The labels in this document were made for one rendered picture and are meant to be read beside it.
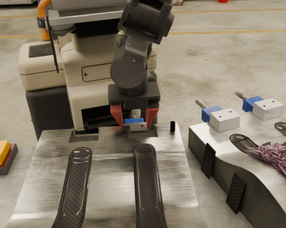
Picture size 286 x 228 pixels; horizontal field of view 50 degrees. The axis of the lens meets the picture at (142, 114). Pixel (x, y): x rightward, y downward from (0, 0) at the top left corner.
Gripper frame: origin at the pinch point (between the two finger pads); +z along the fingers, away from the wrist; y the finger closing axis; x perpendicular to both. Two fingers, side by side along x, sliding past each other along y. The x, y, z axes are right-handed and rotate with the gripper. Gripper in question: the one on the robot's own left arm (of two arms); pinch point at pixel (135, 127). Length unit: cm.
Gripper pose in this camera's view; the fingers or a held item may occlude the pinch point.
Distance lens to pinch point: 66.6
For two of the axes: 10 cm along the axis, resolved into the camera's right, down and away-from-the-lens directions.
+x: -0.8, -5.2, 8.5
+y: 10.0, -0.6, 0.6
